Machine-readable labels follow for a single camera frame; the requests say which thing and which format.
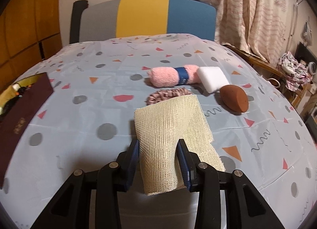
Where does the wooden panel wardrobe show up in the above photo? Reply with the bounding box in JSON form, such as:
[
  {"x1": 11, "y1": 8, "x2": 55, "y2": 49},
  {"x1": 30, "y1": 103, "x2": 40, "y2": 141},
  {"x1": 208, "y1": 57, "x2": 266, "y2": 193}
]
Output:
[{"x1": 1, "y1": 0, "x2": 62, "y2": 90}]

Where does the pink striped scrunchie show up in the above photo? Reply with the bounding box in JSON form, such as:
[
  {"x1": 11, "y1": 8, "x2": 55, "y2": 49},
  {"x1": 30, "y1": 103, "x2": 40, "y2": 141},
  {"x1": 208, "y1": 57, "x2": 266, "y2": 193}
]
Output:
[{"x1": 146, "y1": 87, "x2": 192, "y2": 105}]

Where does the patterned white tablecloth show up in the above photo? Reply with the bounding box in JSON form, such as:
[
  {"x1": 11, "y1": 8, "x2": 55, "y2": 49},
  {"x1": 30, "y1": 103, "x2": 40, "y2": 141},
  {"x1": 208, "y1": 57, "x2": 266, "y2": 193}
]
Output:
[{"x1": 1, "y1": 34, "x2": 316, "y2": 228}]

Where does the brown makeup sponge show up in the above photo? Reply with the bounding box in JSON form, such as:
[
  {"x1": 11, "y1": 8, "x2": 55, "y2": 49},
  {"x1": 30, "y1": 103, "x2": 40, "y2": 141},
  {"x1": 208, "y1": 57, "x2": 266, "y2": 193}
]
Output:
[{"x1": 220, "y1": 85, "x2": 249, "y2": 113}]

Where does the wooden side table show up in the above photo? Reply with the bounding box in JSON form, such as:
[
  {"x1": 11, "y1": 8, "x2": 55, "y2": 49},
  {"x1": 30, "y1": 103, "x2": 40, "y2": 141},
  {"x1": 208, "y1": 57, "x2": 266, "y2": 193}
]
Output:
[{"x1": 224, "y1": 44, "x2": 286, "y2": 80}]

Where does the pink towel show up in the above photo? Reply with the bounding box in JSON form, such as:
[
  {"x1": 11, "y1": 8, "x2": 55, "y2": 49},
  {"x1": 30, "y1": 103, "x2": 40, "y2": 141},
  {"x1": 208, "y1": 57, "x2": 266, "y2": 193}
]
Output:
[{"x1": 147, "y1": 65, "x2": 201, "y2": 88}]

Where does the cream mesh cloth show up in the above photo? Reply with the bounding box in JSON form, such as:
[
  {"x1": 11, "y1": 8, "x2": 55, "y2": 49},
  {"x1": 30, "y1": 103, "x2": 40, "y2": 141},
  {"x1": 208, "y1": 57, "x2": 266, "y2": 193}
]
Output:
[{"x1": 134, "y1": 95, "x2": 225, "y2": 196}]

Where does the grey yellow blue chair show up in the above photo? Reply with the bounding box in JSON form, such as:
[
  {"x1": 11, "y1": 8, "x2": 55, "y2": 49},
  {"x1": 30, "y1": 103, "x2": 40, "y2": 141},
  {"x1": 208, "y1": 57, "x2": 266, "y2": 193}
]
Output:
[{"x1": 78, "y1": 0, "x2": 217, "y2": 41}]

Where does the white foam sponge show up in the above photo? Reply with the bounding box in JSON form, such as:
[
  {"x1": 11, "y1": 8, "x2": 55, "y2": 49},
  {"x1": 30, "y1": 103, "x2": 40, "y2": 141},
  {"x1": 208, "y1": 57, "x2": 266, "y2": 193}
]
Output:
[{"x1": 197, "y1": 67, "x2": 229, "y2": 93}]

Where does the gold metal tin box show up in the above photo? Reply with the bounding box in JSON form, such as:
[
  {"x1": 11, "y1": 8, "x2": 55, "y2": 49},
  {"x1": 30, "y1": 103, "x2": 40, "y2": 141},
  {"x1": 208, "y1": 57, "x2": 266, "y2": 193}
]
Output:
[{"x1": 1, "y1": 72, "x2": 54, "y2": 186}]

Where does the floral clothes pile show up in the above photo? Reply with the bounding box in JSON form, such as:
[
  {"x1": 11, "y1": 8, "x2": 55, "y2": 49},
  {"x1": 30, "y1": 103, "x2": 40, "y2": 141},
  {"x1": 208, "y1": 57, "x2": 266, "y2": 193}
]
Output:
[{"x1": 278, "y1": 52, "x2": 310, "y2": 92}]

